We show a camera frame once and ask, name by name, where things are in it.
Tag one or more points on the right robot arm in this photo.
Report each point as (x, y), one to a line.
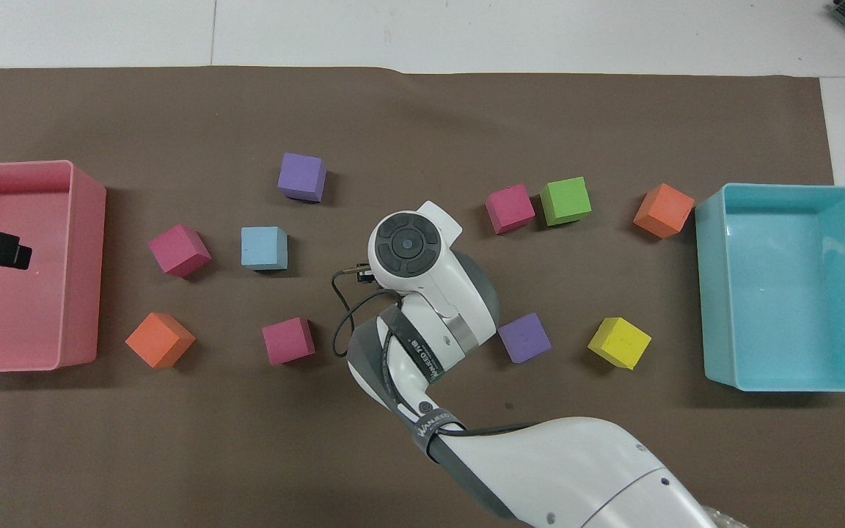
(584, 469)

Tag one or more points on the magenta foam block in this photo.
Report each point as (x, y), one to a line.
(180, 250)
(288, 340)
(510, 208)

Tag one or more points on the purple foam block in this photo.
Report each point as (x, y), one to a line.
(524, 337)
(301, 176)

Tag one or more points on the green foam block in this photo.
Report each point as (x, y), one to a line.
(565, 200)

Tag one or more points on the light blue foam block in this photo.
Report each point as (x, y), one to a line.
(264, 248)

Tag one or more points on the yellow foam block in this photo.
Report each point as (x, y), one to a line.
(619, 342)

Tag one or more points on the orange foam block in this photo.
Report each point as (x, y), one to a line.
(160, 339)
(663, 210)

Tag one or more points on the cyan plastic bin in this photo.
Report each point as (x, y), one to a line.
(789, 293)

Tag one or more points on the pink plastic bin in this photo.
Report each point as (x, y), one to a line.
(19, 308)

